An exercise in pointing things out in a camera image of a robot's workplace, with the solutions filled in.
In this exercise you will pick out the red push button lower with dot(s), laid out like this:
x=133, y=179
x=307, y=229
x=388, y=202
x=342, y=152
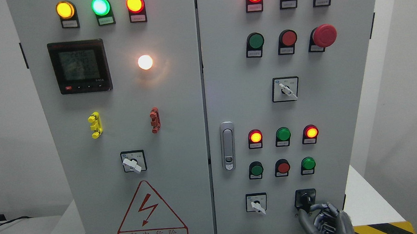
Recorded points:
x=282, y=168

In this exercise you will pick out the red push button upper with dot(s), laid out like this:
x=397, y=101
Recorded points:
x=287, y=40

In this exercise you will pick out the green push button upper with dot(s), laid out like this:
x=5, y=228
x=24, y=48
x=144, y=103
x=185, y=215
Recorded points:
x=254, y=45

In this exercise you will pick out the red indicator lamp left door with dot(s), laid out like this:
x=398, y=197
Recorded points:
x=137, y=11

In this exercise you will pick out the white stand with hazard stripes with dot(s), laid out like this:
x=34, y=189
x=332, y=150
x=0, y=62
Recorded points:
x=369, y=212

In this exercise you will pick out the white selector switch upper right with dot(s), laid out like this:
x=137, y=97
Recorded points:
x=285, y=89

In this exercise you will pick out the green lit indicator lamp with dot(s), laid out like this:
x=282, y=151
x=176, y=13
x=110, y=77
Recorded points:
x=103, y=12

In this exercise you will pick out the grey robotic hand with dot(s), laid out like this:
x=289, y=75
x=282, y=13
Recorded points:
x=329, y=220

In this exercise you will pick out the green push button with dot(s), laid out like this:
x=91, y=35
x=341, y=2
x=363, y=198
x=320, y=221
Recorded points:
x=308, y=166
x=254, y=45
x=256, y=170

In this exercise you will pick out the red electric hazard warning sticker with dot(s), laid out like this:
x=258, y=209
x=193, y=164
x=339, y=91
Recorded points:
x=149, y=213

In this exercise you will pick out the black rotary knob switch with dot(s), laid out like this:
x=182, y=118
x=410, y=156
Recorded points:
x=304, y=199

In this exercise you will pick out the green push button lower right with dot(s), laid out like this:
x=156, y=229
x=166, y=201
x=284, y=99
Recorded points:
x=308, y=166

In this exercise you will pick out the black digital power meter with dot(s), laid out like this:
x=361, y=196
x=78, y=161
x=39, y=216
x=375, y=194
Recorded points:
x=80, y=66

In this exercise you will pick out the red indicator lamp middle right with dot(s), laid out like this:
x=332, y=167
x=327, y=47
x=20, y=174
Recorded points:
x=310, y=134

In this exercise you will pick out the silver door latch handle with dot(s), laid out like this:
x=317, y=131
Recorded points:
x=227, y=145

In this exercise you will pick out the green push button lower left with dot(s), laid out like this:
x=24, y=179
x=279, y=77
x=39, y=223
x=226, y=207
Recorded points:
x=256, y=170

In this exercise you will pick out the white selector switch lower right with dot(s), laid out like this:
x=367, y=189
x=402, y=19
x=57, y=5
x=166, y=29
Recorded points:
x=256, y=202

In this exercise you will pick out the white selector switch left door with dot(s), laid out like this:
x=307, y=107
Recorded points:
x=133, y=161

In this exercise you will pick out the red terminal connector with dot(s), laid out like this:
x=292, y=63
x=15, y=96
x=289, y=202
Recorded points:
x=155, y=120

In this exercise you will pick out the grey electrical control cabinet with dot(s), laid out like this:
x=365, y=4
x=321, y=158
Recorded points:
x=200, y=78

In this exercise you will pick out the red indicator lamp middle left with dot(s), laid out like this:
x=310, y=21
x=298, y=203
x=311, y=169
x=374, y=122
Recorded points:
x=255, y=139

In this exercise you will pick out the yellow indicator lamp top left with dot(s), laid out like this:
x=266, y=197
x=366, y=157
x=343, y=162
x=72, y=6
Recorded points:
x=68, y=14

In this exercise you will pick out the white selector switch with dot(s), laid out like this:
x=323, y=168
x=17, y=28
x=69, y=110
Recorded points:
x=256, y=202
x=285, y=89

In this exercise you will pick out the green indicator lamp middle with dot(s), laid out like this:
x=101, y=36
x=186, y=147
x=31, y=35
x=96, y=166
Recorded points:
x=282, y=137

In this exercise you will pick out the red emergency stop mushroom button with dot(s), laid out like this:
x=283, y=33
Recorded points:
x=322, y=37

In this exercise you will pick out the red indicator lamp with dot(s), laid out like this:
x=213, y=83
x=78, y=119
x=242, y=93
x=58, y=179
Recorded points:
x=255, y=139
x=310, y=134

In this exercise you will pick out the red push button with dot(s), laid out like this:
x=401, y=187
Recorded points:
x=287, y=40
x=282, y=168

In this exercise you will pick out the white glowing indicator lamp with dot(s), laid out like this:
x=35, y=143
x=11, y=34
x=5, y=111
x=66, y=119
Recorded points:
x=145, y=62

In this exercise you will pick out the yellow terminal connector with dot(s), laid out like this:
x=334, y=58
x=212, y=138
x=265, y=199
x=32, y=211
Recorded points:
x=95, y=125

